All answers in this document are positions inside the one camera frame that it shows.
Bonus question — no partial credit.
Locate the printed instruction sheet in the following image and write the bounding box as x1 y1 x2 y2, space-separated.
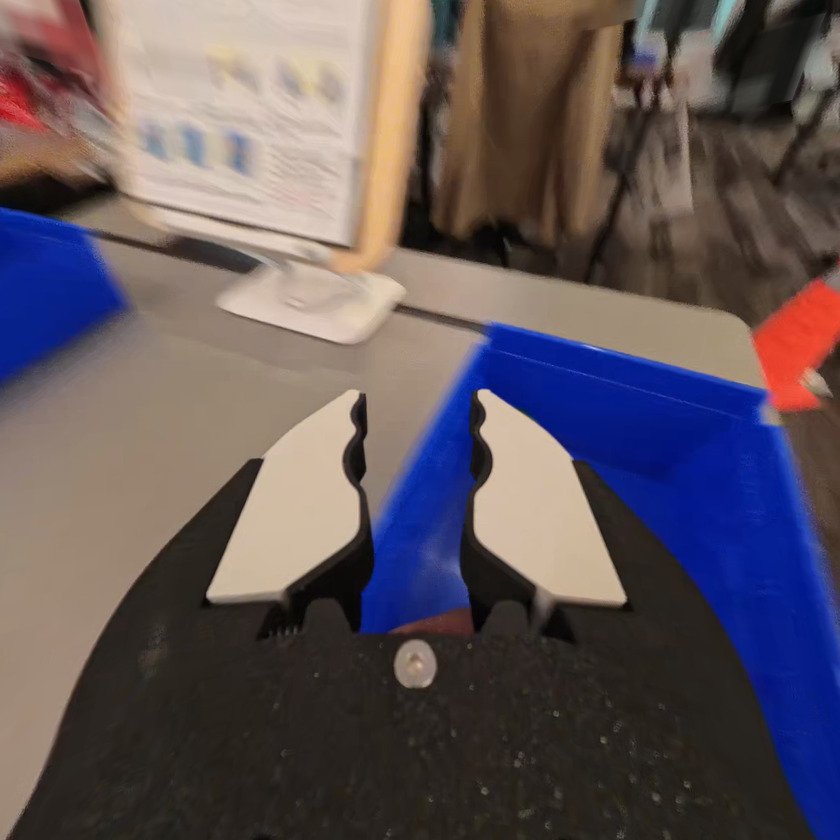
105 0 383 249

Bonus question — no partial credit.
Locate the blue plastic bin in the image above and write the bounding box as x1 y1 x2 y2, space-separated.
361 322 840 840
0 206 130 389

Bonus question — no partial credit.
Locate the white printed sign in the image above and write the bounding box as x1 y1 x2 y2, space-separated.
640 101 695 221

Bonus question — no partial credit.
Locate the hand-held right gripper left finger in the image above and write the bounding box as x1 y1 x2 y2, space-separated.
205 389 375 634

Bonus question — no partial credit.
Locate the orange traffic cone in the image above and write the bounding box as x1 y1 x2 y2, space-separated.
751 269 840 414

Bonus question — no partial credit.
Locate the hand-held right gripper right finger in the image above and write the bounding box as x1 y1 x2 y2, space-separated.
459 388 627 634

